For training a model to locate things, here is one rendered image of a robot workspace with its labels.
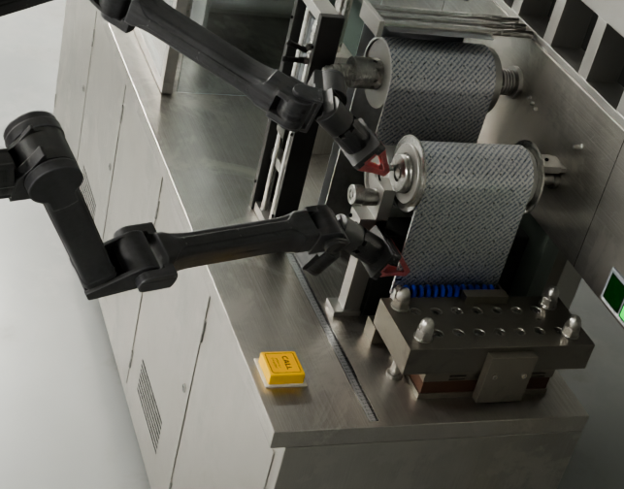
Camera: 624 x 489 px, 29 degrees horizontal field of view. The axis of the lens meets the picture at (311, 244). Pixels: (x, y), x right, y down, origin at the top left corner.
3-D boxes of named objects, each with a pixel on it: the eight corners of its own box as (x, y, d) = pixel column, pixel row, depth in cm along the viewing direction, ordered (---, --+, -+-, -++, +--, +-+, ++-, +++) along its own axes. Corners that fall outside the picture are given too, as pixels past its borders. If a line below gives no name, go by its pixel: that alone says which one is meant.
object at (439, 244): (389, 292, 240) (413, 213, 230) (493, 291, 249) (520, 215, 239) (390, 293, 240) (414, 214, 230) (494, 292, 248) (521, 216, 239)
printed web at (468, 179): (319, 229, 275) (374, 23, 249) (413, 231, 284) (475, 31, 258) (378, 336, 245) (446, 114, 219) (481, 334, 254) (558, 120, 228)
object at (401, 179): (399, 200, 230) (385, 179, 236) (409, 200, 231) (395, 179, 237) (410, 165, 226) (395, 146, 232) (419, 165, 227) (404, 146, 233)
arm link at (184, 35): (93, 16, 222) (108, -30, 215) (110, 3, 227) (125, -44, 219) (290, 143, 220) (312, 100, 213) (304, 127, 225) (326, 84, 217)
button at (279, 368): (257, 361, 231) (260, 351, 229) (292, 360, 233) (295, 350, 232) (268, 385, 225) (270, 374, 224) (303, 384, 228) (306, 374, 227)
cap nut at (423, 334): (410, 331, 227) (416, 311, 225) (428, 331, 228) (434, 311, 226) (417, 343, 224) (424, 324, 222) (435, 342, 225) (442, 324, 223)
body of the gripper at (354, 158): (358, 173, 224) (336, 149, 220) (340, 145, 232) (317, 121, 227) (385, 149, 223) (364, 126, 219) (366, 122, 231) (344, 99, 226)
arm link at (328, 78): (277, 128, 221) (294, 94, 215) (275, 85, 228) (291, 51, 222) (338, 144, 224) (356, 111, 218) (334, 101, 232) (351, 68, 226)
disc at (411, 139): (383, 178, 242) (406, 118, 232) (385, 178, 242) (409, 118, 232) (407, 228, 231) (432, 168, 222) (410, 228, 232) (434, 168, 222)
